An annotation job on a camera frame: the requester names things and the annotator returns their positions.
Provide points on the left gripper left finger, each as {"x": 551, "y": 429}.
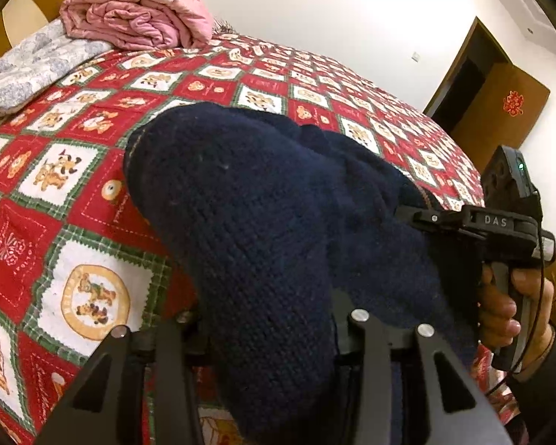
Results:
{"x": 104, "y": 404}

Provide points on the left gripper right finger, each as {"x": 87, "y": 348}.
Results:
{"x": 404, "y": 386}

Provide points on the navy patterned knit sweater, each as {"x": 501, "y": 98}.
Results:
{"x": 269, "y": 218}

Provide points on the right forearm dark sleeve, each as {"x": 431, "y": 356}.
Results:
{"x": 536, "y": 400}

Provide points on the right hand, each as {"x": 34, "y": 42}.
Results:
{"x": 498, "y": 327}

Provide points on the red double happiness decoration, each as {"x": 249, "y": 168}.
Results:
{"x": 512, "y": 103}

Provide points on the brown wooden door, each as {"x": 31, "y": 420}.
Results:
{"x": 485, "y": 125}

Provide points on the red patchwork bear bedspread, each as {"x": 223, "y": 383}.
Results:
{"x": 76, "y": 258}

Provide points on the grey floral pillow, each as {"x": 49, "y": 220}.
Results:
{"x": 40, "y": 60}

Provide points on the striped pillow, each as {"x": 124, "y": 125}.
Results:
{"x": 222, "y": 26}

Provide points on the pink folded blanket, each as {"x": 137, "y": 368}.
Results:
{"x": 140, "y": 24}

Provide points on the dark wooden door frame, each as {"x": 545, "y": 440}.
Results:
{"x": 467, "y": 73}

